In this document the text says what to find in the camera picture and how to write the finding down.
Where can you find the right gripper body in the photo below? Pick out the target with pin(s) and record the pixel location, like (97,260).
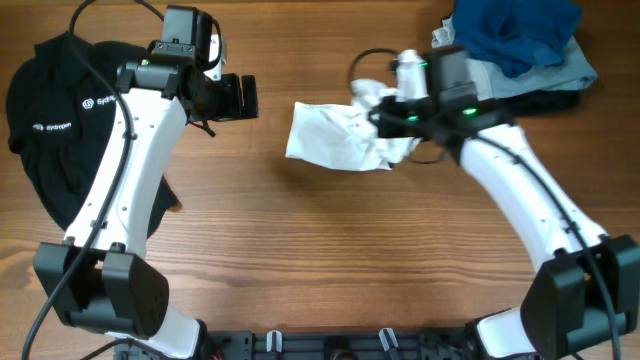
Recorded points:
(405,116)

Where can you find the white t-shirt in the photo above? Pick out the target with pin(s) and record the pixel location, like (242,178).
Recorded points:
(339,137)

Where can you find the black t-shirt with logo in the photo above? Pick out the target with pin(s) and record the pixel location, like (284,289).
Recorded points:
(60,118)

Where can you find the dark blue folded shirt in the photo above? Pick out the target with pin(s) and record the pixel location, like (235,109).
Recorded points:
(515,35)

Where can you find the light grey-blue folded shirt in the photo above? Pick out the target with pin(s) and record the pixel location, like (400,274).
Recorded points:
(574,74)

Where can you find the black folded shirt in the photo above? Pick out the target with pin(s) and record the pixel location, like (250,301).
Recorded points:
(541,102)

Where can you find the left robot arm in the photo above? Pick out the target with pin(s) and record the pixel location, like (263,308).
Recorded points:
(97,279)

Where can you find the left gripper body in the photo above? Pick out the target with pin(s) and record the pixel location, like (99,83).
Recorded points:
(223,100)

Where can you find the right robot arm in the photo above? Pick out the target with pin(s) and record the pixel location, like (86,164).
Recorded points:
(586,285)

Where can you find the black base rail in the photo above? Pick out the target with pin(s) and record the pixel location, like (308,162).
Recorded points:
(429,344)

